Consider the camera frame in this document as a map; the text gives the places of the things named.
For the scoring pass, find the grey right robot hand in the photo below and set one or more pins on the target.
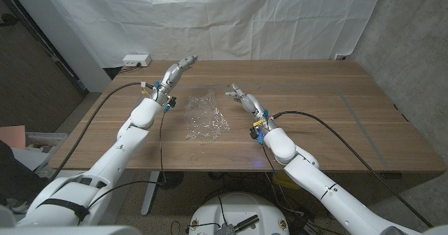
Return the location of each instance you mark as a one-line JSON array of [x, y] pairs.
[[252, 104]]

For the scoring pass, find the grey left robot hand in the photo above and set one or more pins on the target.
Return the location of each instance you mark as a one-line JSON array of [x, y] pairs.
[[171, 76]]

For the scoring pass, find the clear plastic wrap sheet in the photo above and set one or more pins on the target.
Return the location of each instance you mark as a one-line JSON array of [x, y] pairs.
[[204, 117]]

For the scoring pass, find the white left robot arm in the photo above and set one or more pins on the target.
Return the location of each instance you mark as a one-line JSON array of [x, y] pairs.
[[105, 165]]

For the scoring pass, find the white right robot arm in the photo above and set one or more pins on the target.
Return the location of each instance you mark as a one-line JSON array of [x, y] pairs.
[[322, 186]]

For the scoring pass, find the white power strip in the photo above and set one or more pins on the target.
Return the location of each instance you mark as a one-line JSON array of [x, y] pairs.
[[136, 60]]

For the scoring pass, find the white wrinkled backdrop cloth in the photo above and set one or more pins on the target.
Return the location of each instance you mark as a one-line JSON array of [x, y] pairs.
[[210, 21]]

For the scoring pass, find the yellow object under table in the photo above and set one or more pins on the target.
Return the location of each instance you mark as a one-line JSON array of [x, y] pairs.
[[285, 180]]

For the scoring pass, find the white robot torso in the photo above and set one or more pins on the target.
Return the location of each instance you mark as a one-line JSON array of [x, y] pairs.
[[241, 207]]

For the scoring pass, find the black round floor object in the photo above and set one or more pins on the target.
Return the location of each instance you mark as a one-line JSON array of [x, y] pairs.
[[173, 179]]

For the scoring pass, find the black tool on torso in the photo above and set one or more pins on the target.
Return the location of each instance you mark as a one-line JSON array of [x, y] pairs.
[[246, 222]]

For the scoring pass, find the white table leg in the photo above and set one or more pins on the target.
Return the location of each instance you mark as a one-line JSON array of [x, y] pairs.
[[150, 193]]

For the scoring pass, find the grey floor power strip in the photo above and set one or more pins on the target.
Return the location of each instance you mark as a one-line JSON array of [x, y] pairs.
[[309, 228]]

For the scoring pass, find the clear plastic storage bin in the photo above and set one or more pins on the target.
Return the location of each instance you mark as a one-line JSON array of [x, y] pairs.
[[47, 138]]

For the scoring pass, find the orange flat board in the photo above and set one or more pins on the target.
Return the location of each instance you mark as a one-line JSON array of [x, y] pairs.
[[14, 135]]

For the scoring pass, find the person in dark trousers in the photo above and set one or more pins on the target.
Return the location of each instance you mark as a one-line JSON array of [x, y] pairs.
[[14, 175]]

